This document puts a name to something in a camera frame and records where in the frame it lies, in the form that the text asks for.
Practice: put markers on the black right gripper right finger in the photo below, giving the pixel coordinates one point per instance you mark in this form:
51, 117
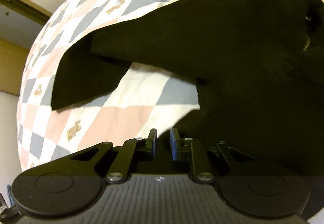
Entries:
239, 179

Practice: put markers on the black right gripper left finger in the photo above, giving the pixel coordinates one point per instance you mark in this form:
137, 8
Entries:
72, 183

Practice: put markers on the black trousers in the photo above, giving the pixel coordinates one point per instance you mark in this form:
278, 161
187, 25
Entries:
257, 65

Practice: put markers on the pastel checkered quilt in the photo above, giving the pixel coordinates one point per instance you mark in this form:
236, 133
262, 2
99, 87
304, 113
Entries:
79, 87

